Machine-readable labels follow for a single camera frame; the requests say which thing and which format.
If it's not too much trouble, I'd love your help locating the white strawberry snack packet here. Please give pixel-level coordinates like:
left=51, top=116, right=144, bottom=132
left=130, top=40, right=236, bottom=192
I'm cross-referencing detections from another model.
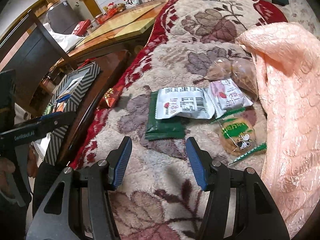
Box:
left=208, top=78, right=253, bottom=118

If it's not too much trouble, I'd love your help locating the clear bag of brown nuts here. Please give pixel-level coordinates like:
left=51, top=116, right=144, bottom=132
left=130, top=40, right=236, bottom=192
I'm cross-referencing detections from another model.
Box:
left=204, top=58, right=258, bottom=97

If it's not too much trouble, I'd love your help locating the person left hand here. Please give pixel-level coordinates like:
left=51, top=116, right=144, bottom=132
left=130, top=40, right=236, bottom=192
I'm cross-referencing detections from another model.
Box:
left=0, top=147, right=40, bottom=196

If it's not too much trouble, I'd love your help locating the dark wooden chair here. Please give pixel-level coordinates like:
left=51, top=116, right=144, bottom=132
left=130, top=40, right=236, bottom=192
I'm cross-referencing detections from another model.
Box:
left=1, top=11, right=130, bottom=165

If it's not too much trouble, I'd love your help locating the white tray with striped rim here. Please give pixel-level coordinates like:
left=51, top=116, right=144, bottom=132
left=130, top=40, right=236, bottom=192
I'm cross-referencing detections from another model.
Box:
left=35, top=62, right=100, bottom=165

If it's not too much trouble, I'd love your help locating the green round cracker packet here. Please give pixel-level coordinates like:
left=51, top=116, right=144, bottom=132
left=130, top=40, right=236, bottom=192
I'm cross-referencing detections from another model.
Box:
left=212, top=107, right=267, bottom=166

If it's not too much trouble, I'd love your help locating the floral red sofa blanket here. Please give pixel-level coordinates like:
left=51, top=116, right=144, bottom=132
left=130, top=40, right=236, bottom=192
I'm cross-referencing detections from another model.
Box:
left=69, top=0, right=320, bottom=240

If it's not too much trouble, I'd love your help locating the red foil snack packet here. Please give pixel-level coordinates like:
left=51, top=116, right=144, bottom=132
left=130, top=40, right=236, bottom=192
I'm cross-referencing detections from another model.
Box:
left=98, top=85, right=124, bottom=109

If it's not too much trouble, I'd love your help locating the red cloth on chair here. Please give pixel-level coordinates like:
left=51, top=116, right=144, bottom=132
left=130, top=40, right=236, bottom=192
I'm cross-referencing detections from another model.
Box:
left=78, top=57, right=96, bottom=69

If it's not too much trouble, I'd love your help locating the dark green snack packet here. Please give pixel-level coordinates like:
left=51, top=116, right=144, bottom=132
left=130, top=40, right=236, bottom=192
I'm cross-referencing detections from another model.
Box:
left=145, top=91, right=185, bottom=141

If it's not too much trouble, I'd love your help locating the red gift bag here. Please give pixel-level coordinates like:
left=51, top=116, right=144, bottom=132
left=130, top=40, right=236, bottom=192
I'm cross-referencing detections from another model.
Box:
left=72, top=20, right=91, bottom=36

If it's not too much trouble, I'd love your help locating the white barcode snack packet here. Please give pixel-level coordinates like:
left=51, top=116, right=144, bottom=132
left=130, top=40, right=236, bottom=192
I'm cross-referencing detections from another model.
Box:
left=155, top=87, right=215, bottom=120

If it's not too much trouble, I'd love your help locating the wooden coffee table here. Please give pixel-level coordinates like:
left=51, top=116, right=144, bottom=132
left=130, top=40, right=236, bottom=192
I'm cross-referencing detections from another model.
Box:
left=68, top=0, right=168, bottom=60

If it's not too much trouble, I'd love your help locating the pink quilted blanket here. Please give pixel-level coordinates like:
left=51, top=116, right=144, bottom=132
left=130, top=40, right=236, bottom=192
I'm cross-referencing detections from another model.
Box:
left=236, top=22, right=319, bottom=237

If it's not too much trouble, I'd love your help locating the couple photo frame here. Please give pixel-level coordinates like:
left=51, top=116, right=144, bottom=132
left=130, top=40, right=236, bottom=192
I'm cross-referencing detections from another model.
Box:
left=125, top=0, right=140, bottom=8

